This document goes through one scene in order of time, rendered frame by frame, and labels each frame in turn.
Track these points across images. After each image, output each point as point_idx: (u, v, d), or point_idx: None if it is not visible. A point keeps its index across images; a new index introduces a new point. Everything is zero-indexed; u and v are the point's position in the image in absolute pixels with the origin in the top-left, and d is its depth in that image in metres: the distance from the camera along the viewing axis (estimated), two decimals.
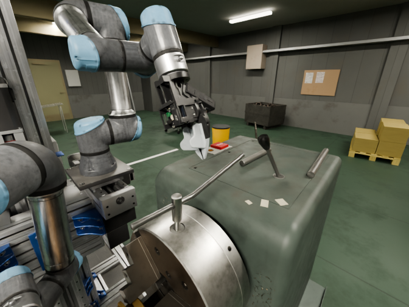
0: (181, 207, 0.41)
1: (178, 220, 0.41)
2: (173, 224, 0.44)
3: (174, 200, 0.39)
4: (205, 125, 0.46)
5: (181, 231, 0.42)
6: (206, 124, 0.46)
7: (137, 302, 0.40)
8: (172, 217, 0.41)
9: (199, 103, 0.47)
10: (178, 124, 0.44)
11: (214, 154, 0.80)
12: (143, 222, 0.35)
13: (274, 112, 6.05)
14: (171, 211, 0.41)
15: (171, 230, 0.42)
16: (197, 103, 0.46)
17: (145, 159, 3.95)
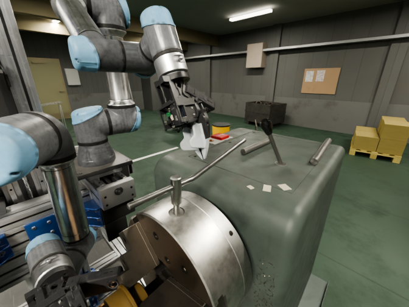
0: (181, 189, 0.39)
1: (177, 203, 0.39)
2: (172, 208, 0.42)
3: (173, 181, 0.37)
4: (205, 125, 0.47)
5: (180, 215, 0.41)
6: (206, 124, 0.46)
7: (138, 285, 0.39)
8: (171, 200, 0.39)
9: (199, 103, 0.47)
10: (178, 124, 0.44)
11: (215, 144, 0.78)
12: (140, 202, 0.33)
13: (274, 111, 6.03)
14: (170, 194, 0.39)
15: (170, 214, 0.41)
16: (197, 103, 0.46)
17: (145, 157, 3.94)
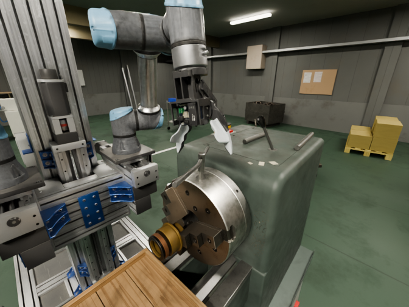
0: (198, 161, 0.60)
1: (198, 167, 0.62)
2: (205, 178, 0.62)
3: (200, 152, 0.60)
4: (221, 119, 0.45)
5: (196, 176, 0.63)
6: (222, 117, 0.45)
7: (176, 223, 0.60)
8: None
9: (212, 103, 0.46)
10: (193, 125, 0.41)
11: None
12: (205, 148, 0.67)
13: (273, 111, 6.24)
14: (202, 162, 0.61)
15: (203, 175, 0.64)
16: (210, 104, 0.45)
17: None
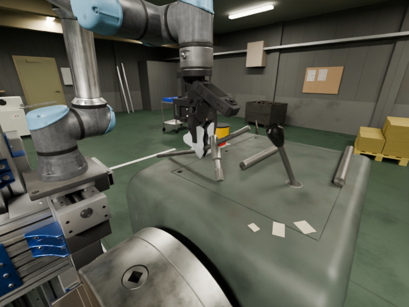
0: None
1: (220, 156, 0.47)
2: (145, 279, 0.25)
3: (217, 137, 0.49)
4: (190, 130, 0.45)
5: (126, 274, 0.26)
6: (189, 130, 0.45)
7: None
8: (219, 153, 0.46)
9: (195, 106, 0.43)
10: None
11: (207, 153, 0.62)
12: (242, 131, 0.44)
13: (275, 111, 5.88)
14: (217, 148, 0.47)
15: (143, 268, 0.27)
16: (192, 106, 0.44)
17: (141, 159, 3.78)
